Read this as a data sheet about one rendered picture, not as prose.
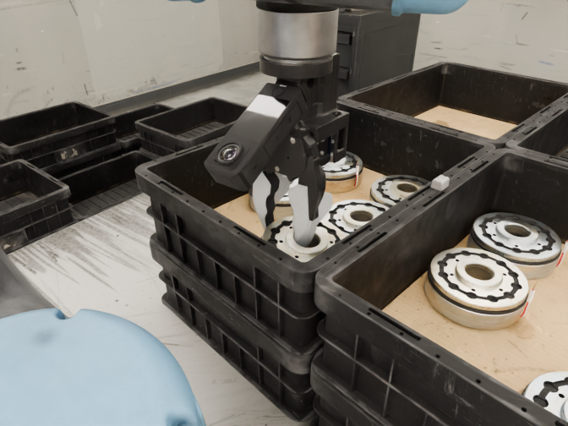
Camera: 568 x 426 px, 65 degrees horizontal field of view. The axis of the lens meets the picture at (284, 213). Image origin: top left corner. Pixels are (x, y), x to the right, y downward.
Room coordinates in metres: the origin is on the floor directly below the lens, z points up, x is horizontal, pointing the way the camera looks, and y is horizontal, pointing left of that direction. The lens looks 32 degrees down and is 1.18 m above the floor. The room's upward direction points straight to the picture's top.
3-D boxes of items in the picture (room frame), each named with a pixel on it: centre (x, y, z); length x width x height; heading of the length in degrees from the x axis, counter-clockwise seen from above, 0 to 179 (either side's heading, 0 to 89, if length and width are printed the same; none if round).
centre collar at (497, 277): (0.38, -0.21, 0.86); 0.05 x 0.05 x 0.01
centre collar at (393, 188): (0.57, -0.18, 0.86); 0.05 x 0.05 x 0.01
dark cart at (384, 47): (2.34, -0.32, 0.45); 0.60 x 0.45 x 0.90; 141
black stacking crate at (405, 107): (0.82, -0.34, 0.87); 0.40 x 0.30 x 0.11; 135
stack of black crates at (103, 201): (1.33, 0.57, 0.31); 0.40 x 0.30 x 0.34; 141
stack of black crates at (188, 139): (1.64, 0.31, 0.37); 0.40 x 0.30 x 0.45; 141
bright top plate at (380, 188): (0.57, -0.18, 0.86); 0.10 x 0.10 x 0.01
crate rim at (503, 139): (0.82, -0.34, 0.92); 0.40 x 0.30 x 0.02; 135
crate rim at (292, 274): (0.54, -0.05, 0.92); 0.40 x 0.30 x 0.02; 135
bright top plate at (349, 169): (0.67, -0.08, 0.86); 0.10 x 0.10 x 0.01
